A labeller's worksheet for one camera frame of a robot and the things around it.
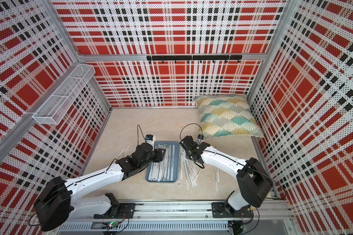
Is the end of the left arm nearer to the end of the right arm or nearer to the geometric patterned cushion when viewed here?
the end of the right arm

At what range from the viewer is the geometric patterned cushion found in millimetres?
925

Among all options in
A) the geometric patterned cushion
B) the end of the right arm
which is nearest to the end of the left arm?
the end of the right arm
